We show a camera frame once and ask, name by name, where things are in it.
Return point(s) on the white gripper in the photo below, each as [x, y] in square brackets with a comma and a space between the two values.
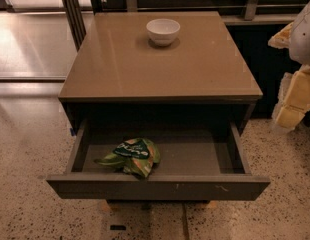
[304, 37]

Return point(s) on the green rice chip bag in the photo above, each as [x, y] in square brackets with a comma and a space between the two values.
[135, 156]

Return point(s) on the grey open top drawer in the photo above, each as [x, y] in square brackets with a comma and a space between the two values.
[201, 162]

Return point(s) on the brown cabinet with counter top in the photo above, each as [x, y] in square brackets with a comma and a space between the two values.
[117, 62]

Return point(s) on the white ceramic bowl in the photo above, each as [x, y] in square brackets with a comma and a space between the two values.
[163, 32]

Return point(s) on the metal railing frame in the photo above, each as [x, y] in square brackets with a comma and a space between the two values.
[249, 18]

